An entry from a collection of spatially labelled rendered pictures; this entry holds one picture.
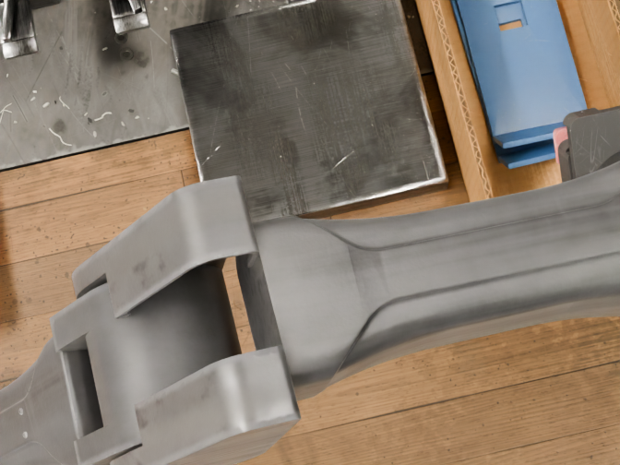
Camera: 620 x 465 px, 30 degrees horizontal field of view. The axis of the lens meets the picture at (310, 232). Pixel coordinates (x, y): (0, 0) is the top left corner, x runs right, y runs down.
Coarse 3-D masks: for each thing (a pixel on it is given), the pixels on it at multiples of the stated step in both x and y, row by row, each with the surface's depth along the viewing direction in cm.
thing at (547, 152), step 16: (496, 16) 85; (512, 16) 85; (464, 32) 85; (464, 48) 85; (480, 96) 83; (496, 144) 82; (528, 144) 82; (544, 144) 82; (512, 160) 80; (528, 160) 79; (544, 160) 79
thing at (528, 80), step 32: (480, 0) 85; (512, 0) 85; (544, 0) 84; (480, 32) 84; (512, 32) 84; (544, 32) 84; (480, 64) 83; (512, 64) 83; (544, 64) 83; (512, 96) 83; (544, 96) 83; (576, 96) 82; (512, 128) 82; (544, 128) 81
